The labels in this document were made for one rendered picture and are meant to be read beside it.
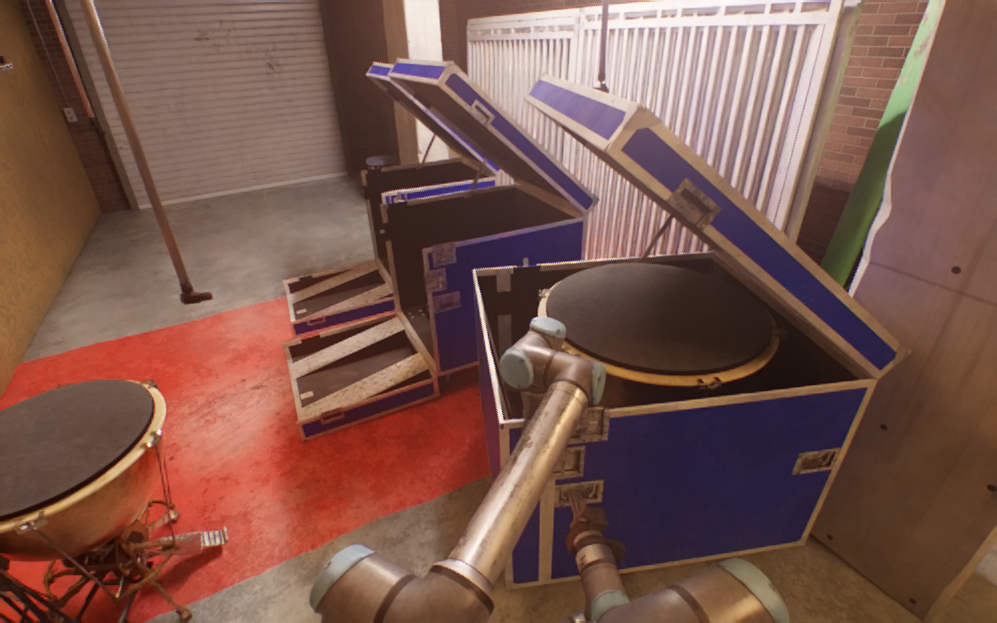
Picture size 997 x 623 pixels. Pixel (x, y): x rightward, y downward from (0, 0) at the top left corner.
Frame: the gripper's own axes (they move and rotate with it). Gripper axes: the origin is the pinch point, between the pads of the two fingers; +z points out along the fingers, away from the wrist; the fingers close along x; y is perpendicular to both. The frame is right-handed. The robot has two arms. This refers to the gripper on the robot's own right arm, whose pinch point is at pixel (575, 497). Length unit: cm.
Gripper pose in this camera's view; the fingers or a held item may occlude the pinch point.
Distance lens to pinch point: 145.7
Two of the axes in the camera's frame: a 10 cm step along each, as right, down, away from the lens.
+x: -3.9, 8.2, 4.1
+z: -1.2, -4.9, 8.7
